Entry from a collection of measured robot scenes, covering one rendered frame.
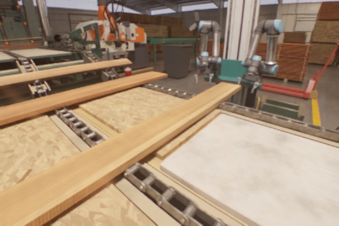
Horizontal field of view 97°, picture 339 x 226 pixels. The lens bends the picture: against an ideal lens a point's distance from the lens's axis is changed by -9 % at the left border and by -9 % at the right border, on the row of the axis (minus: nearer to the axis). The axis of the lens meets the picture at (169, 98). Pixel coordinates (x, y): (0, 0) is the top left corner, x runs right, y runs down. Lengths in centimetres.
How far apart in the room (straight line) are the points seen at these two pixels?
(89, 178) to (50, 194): 9
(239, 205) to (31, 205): 46
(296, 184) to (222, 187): 20
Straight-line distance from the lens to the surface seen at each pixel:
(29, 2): 636
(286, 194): 54
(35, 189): 51
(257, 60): 165
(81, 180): 48
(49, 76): 160
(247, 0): 223
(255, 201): 49
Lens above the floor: 120
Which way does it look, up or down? 21 degrees down
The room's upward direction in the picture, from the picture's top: straight up
